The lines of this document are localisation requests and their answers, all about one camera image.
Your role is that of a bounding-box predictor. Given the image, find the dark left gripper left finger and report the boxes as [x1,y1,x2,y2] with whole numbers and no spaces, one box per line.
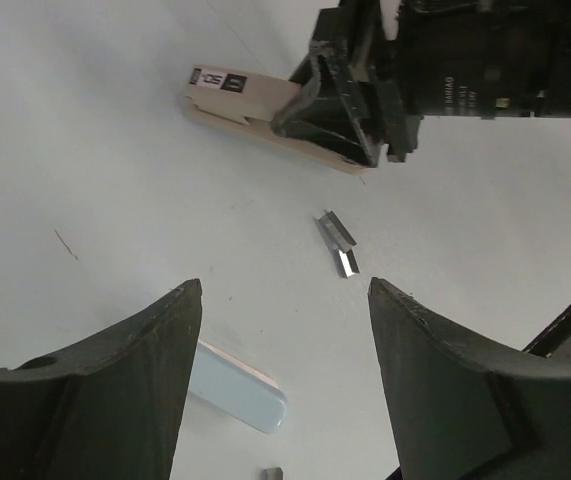
[0,279,202,479]

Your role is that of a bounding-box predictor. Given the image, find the small staple strip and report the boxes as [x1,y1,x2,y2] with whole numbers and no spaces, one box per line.
[259,467,284,480]

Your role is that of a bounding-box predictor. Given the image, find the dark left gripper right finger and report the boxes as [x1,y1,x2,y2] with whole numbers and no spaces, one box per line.
[368,278,571,479]

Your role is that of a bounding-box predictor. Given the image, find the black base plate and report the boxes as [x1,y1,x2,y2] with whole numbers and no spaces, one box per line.
[520,272,571,374]

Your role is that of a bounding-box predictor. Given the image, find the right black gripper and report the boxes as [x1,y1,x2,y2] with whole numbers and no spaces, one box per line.
[285,1,571,168]

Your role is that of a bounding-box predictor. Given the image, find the beige black stapler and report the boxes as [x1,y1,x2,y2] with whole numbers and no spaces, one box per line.
[183,64,366,175]

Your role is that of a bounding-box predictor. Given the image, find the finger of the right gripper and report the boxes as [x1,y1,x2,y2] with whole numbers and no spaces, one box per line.
[270,39,345,136]

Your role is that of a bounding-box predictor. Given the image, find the staple strip pieces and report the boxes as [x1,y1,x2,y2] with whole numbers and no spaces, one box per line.
[315,211,360,279]

